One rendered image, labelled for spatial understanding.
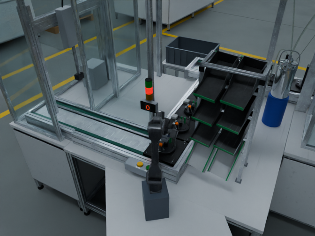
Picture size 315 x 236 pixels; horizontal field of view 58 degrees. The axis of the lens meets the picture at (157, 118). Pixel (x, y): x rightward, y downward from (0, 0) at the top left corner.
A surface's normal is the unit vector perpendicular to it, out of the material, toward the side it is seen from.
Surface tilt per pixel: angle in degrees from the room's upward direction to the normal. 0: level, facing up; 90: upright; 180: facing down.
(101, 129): 0
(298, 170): 90
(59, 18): 90
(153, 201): 90
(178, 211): 0
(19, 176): 0
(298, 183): 90
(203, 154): 45
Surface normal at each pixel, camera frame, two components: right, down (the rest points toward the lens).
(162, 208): 0.16, 0.60
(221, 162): -0.44, -0.22
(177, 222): -0.01, -0.79
